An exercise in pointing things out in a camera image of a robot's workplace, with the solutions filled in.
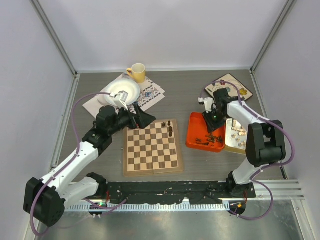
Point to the white paper bowl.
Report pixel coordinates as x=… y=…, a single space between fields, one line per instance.
x=128 y=91

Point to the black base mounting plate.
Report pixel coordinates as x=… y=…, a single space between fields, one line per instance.
x=173 y=192

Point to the wooden chess board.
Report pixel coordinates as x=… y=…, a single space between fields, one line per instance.
x=151 y=151

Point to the patterned cloth placemat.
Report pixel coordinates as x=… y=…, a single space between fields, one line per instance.
x=145 y=94

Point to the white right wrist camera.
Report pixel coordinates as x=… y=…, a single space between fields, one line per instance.
x=208 y=103

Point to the gold tray of light pieces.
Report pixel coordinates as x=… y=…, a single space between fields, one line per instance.
x=235 y=140

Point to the dark chess piece cluster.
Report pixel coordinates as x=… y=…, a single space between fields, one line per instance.
x=210 y=140

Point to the aluminium frame rail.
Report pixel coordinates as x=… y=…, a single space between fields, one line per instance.
x=280 y=190

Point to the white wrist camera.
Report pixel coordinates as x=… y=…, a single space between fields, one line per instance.
x=208 y=103
x=119 y=99

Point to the orange plastic tray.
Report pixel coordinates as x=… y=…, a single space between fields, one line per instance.
x=197 y=128

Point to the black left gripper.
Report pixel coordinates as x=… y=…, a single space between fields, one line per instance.
x=143 y=119

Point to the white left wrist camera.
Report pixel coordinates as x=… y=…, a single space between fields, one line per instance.
x=119 y=99

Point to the yellow mug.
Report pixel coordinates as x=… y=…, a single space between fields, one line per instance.
x=137 y=72

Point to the floral square plate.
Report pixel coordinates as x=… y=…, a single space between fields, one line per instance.
x=231 y=84

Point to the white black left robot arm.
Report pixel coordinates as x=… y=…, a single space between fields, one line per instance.
x=72 y=162

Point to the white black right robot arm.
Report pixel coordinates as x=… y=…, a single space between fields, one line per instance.
x=265 y=144

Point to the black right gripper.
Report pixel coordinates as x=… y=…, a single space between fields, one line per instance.
x=212 y=125

